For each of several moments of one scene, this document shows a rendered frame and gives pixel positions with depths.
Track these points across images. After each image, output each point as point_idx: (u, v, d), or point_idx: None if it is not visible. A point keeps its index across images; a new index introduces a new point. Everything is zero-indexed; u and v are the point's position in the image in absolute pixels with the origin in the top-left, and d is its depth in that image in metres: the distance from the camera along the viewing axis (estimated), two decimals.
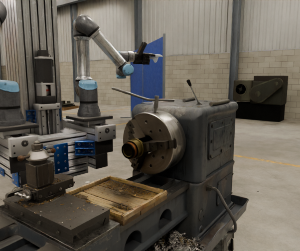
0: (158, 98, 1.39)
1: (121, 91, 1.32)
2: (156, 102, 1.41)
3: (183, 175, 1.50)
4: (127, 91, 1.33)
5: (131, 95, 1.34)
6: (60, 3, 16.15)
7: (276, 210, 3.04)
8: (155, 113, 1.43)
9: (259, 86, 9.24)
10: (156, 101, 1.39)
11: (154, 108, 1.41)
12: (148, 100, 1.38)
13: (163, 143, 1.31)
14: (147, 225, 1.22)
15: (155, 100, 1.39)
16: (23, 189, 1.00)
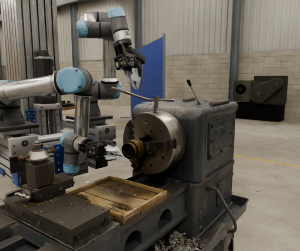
0: (158, 98, 1.39)
1: (121, 91, 1.32)
2: (156, 102, 1.41)
3: (183, 175, 1.50)
4: (127, 91, 1.33)
5: (131, 95, 1.34)
6: (60, 3, 16.15)
7: (276, 210, 3.04)
8: (155, 113, 1.43)
9: (259, 86, 9.24)
10: (156, 101, 1.39)
11: (154, 108, 1.41)
12: (148, 100, 1.38)
13: (163, 143, 1.31)
14: (147, 225, 1.22)
15: (155, 100, 1.39)
16: (23, 189, 1.00)
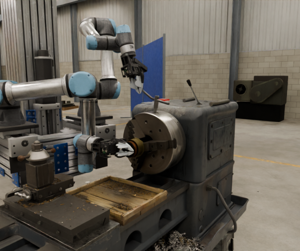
0: (155, 98, 1.39)
1: None
2: (158, 103, 1.40)
3: (183, 175, 1.50)
4: None
5: (143, 91, 1.50)
6: (60, 3, 16.15)
7: (276, 210, 3.04)
8: None
9: (259, 86, 9.24)
10: (154, 101, 1.40)
11: (154, 108, 1.41)
12: (150, 98, 1.43)
13: (163, 143, 1.31)
14: (147, 225, 1.22)
15: (154, 99, 1.40)
16: (23, 189, 1.00)
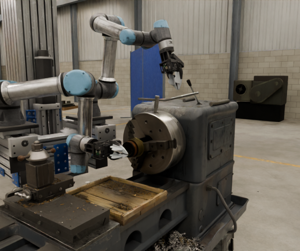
0: (155, 97, 1.41)
1: (190, 95, 1.46)
2: (155, 103, 1.40)
3: (183, 175, 1.50)
4: (185, 95, 1.45)
5: (181, 97, 1.45)
6: (60, 3, 16.15)
7: (276, 210, 3.04)
8: None
9: (259, 86, 9.24)
10: None
11: (156, 108, 1.42)
12: (164, 100, 1.42)
13: (163, 143, 1.31)
14: (147, 225, 1.22)
15: (157, 99, 1.41)
16: (23, 189, 1.00)
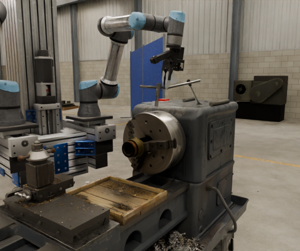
0: (156, 85, 1.39)
1: (192, 83, 1.45)
2: (157, 90, 1.38)
3: (183, 175, 1.50)
4: (187, 82, 1.44)
5: (183, 85, 1.43)
6: (60, 3, 16.15)
7: (276, 210, 3.04)
8: (156, 101, 1.39)
9: (259, 86, 9.24)
10: None
11: (158, 96, 1.40)
12: None
13: (163, 143, 1.31)
14: (147, 225, 1.22)
15: (159, 87, 1.40)
16: (23, 189, 1.00)
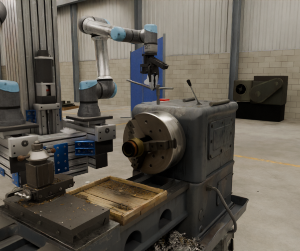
0: (157, 86, 1.60)
1: (133, 82, 1.72)
2: (160, 90, 1.62)
3: (183, 175, 1.50)
4: (137, 82, 1.70)
5: (139, 84, 1.69)
6: (60, 3, 16.15)
7: (276, 210, 3.04)
8: (159, 100, 1.63)
9: (259, 86, 9.24)
10: (156, 89, 1.61)
11: (156, 95, 1.62)
12: None
13: (163, 143, 1.31)
14: (147, 225, 1.22)
15: (156, 88, 1.61)
16: (23, 189, 1.00)
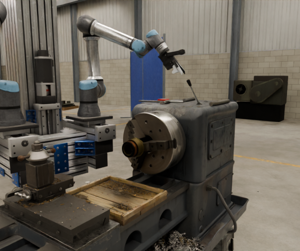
0: (169, 99, 1.71)
1: (144, 101, 1.82)
2: (168, 103, 1.69)
3: (183, 175, 1.50)
4: (148, 101, 1.81)
5: (150, 101, 1.78)
6: (60, 3, 16.15)
7: (276, 210, 3.04)
8: (163, 103, 1.64)
9: (259, 86, 9.24)
10: (166, 100, 1.70)
11: (163, 101, 1.67)
12: (161, 100, 1.72)
13: (163, 143, 1.31)
14: (147, 225, 1.22)
15: None
16: (23, 189, 1.00)
